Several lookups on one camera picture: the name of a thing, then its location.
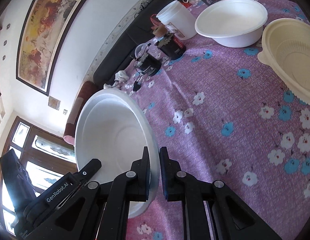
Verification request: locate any white foam bowl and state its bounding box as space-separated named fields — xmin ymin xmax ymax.
xmin=195 ymin=0 xmax=268 ymax=48
xmin=75 ymin=88 xmax=160 ymax=218

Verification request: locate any cream plastic plate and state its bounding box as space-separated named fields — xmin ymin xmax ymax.
xmin=258 ymin=18 xmax=310 ymax=105

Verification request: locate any wooden glass door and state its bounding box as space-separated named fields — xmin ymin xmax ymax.
xmin=0 ymin=116 xmax=77 ymax=239

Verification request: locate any black handheld device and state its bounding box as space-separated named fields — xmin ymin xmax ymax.
xmin=0 ymin=149 xmax=36 ymax=214

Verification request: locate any purple floral tablecloth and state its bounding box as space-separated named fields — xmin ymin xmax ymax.
xmin=102 ymin=0 xmax=310 ymax=240

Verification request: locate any maroon armchair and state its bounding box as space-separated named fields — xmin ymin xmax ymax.
xmin=63 ymin=81 xmax=98 ymax=146

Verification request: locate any small black clip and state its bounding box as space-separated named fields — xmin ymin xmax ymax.
xmin=133 ymin=75 xmax=143 ymax=92

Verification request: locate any crumpled white cloth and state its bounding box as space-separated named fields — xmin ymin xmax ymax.
xmin=103 ymin=70 xmax=130 ymax=89

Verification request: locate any black sofa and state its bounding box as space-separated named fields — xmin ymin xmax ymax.
xmin=85 ymin=0 xmax=182 ymax=87

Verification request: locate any black jar near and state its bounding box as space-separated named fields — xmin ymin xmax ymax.
xmin=132 ymin=43 xmax=162 ymax=77

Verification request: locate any black jar red label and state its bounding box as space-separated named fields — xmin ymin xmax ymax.
xmin=155 ymin=32 xmax=186 ymax=60

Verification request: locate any framed horse painting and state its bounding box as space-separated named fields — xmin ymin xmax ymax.
xmin=16 ymin=0 xmax=86 ymax=96

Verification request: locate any white plastic jar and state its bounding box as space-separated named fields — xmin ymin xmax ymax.
xmin=156 ymin=0 xmax=197 ymax=41

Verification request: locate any small wall picture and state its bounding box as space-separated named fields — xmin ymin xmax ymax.
xmin=48 ymin=96 xmax=61 ymax=111

